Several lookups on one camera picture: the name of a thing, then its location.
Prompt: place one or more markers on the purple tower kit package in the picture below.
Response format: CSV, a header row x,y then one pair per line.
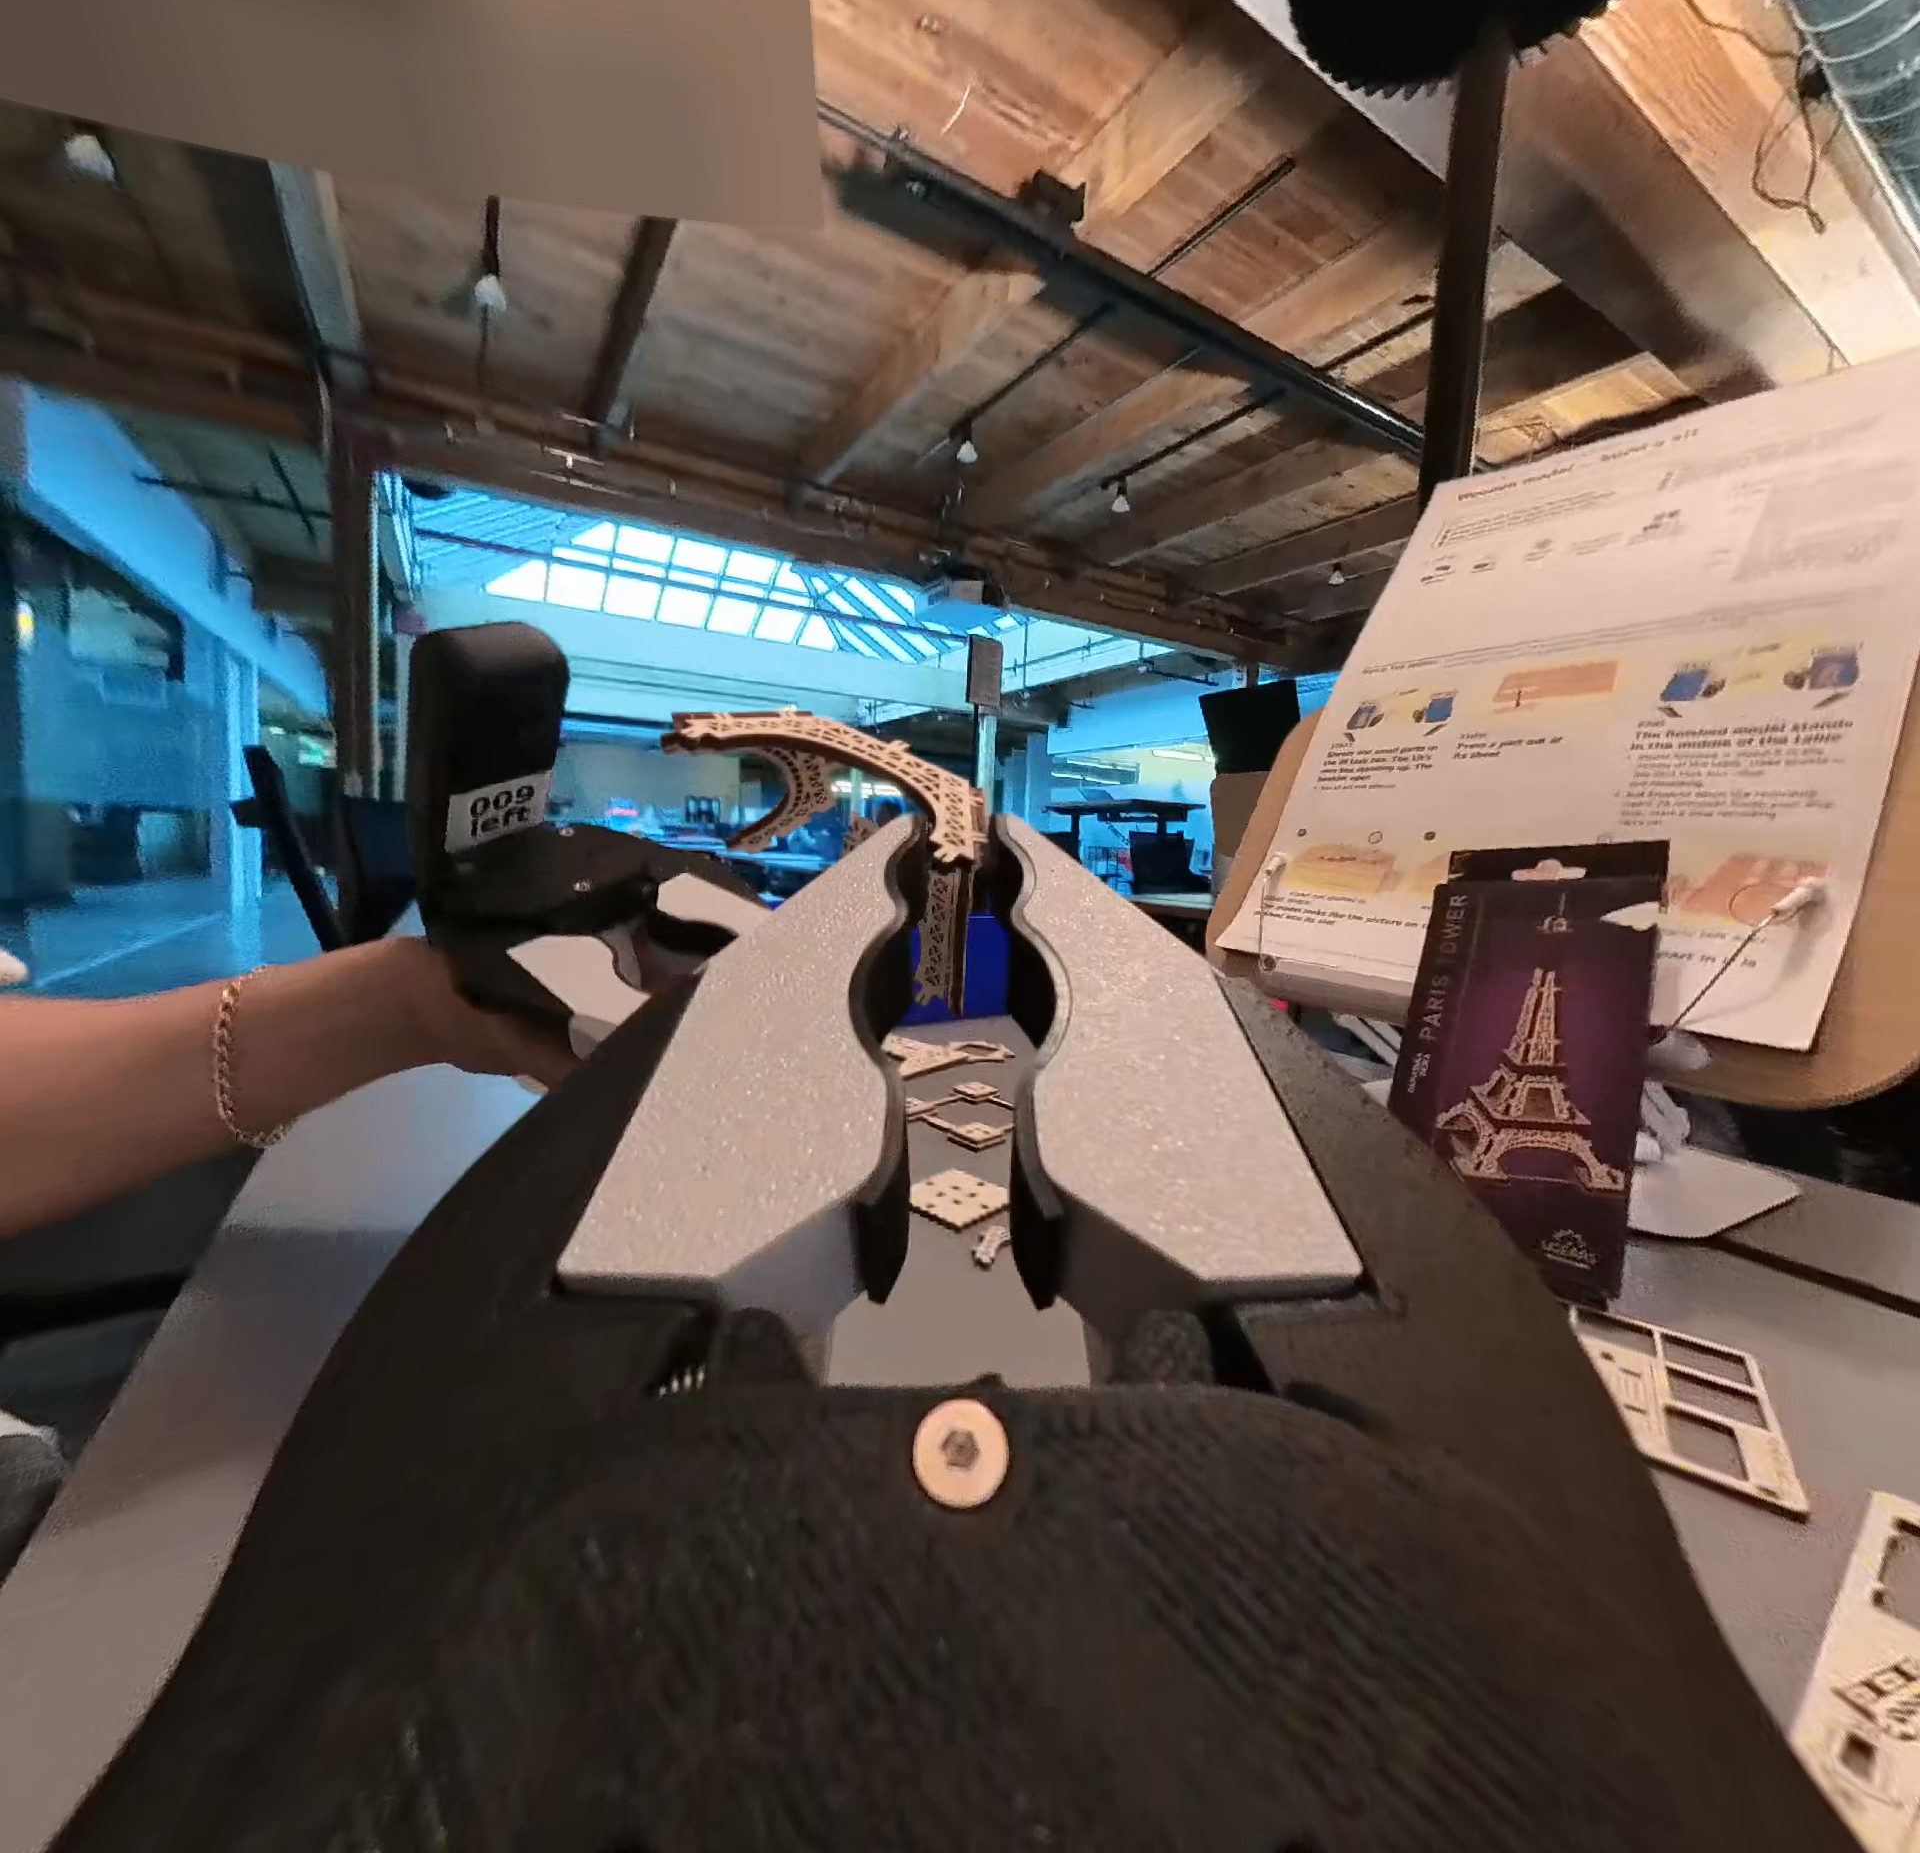
x,y
1529,1132

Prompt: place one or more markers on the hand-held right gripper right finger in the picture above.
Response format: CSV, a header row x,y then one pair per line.
x,y
1202,1132

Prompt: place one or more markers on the slotted wooden square piece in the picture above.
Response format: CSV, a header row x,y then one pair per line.
x,y
960,1201

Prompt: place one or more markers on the brown clipboard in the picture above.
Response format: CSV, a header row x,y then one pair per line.
x,y
1846,1056

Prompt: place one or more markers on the blue plastic storage bin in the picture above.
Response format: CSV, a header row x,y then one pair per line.
x,y
989,969

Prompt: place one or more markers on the grey desk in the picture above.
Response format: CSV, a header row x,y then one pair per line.
x,y
255,1282

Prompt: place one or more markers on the tiny wooden piece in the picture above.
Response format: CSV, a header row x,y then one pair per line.
x,y
989,1247

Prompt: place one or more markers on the wooden sheet frame with cutouts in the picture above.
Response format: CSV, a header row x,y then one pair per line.
x,y
1602,1344

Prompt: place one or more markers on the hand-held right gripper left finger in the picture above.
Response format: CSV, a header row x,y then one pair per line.
x,y
721,1132

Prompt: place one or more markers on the paper instruction sheet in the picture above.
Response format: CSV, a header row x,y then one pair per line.
x,y
1650,606

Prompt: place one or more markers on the white stand base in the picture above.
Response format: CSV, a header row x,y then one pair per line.
x,y
1710,1201

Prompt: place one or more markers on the large wooden parts sheet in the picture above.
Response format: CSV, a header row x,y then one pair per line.
x,y
1836,1704

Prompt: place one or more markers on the person's left hand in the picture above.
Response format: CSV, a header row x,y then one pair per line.
x,y
392,1029

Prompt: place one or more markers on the double-square wooden piece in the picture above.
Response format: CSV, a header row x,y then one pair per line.
x,y
967,1125

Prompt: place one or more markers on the black ceiling pipe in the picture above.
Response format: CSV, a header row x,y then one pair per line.
x,y
1139,301

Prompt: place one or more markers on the black pleated disc on pole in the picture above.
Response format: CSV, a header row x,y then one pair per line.
x,y
1478,232

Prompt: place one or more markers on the person's left forearm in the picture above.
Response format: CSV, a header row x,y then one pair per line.
x,y
105,1103

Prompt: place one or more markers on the silver spiral ventilation duct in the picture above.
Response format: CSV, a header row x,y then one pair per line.
x,y
1860,53

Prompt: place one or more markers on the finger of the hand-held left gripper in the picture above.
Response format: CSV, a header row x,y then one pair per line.
x,y
569,959
713,911

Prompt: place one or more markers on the wooden tower model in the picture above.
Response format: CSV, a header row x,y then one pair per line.
x,y
929,804

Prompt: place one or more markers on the black monitor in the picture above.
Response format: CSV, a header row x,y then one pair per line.
x,y
1251,728

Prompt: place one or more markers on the flat wooden cutout piece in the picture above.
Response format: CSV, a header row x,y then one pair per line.
x,y
939,1052

